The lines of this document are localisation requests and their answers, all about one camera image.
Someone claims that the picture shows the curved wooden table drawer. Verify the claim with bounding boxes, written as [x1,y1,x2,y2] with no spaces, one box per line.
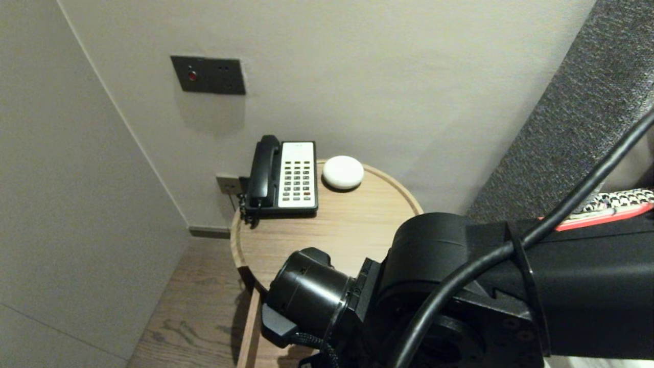
[236,286,317,368]

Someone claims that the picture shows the white domed round speaker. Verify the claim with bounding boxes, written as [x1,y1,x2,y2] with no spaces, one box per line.
[322,155,365,191]

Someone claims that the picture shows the white keypad telephone base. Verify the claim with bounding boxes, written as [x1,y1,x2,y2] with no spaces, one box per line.
[244,141,319,218]

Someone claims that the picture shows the round wooden side table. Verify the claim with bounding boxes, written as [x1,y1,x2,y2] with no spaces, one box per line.
[229,159,424,293]

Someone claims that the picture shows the black telephone handset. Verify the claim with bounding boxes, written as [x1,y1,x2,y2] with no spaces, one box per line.
[247,134,281,208]

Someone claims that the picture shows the grey fabric headboard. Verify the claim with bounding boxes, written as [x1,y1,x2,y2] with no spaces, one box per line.
[466,0,654,221]

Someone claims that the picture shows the beige bed linen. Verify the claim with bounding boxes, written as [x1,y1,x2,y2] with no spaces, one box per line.
[600,130,654,194]

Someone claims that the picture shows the houndstooth black white pillow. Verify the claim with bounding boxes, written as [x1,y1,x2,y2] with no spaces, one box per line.
[576,188,654,216]

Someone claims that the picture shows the black coiled handset cord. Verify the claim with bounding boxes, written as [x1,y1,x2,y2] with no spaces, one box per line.
[237,193,259,226]

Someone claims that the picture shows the beige wall jack plate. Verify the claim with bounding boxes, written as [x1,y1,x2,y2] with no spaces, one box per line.
[216,175,241,196]

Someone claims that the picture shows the grey wall baseboard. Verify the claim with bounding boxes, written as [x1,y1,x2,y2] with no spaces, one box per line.
[189,226,231,240]

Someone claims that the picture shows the dark wall plate small holes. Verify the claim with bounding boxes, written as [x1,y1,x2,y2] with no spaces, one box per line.
[208,58,246,96]

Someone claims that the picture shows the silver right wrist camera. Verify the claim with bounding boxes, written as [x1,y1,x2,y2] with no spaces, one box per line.
[261,303,300,349]

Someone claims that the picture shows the dark switch plate red light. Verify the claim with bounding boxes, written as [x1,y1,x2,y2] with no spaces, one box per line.
[170,56,209,94]

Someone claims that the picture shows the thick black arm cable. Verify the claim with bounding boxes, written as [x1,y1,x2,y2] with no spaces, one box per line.
[392,108,654,368]

